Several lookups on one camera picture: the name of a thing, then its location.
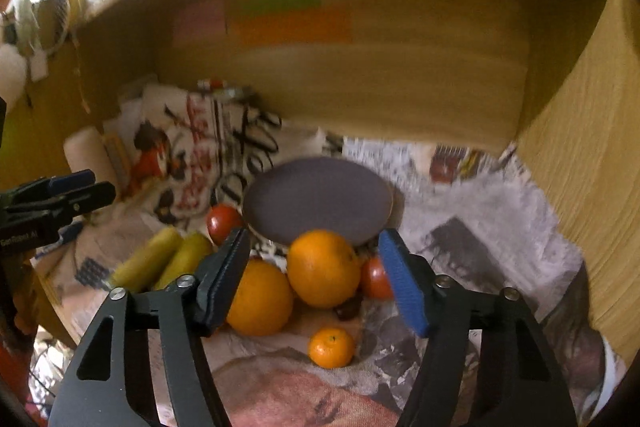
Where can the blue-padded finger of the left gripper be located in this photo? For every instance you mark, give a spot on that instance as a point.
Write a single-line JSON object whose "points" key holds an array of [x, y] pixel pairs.
{"points": [[54, 202]]}

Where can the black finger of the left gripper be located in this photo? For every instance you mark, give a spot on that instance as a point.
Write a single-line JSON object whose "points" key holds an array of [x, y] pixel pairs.
{"points": [[65, 180]]}

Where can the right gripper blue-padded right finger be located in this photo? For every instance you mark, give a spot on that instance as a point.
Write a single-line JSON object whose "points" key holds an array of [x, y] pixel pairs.
{"points": [[519, 382]]}

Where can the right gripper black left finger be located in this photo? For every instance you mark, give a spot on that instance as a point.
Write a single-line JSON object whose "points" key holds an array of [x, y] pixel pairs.
{"points": [[109, 382]]}

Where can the yellow-green corn cob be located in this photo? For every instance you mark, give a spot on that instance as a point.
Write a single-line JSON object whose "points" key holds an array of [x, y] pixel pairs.
{"points": [[147, 262], [194, 248]]}

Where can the red tomato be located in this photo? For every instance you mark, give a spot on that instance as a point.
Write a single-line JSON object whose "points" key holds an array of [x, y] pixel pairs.
{"points": [[221, 220], [374, 282]]}

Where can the small mandarin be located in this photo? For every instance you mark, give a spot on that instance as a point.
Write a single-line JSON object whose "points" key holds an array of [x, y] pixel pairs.
{"points": [[331, 348]]}

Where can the large orange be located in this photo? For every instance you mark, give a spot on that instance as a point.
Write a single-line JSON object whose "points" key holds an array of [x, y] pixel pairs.
{"points": [[263, 302], [323, 269]]}

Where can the printed newspaper cloth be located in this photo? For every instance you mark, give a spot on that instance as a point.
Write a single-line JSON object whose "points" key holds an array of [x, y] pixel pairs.
{"points": [[192, 150]]}

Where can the black and white newspaper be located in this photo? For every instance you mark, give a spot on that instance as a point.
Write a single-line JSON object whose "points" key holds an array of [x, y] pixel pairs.
{"points": [[480, 219]]}

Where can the pink sticky note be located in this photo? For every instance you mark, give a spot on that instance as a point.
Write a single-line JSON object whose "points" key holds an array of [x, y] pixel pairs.
{"points": [[200, 20]]}

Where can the dark round plate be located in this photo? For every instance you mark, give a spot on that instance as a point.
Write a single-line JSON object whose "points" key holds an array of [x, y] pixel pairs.
{"points": [[318, 193]]}

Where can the orange sticky note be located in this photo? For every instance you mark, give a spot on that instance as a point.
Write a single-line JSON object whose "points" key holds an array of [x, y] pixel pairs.
{"points": [[310, 26]]}

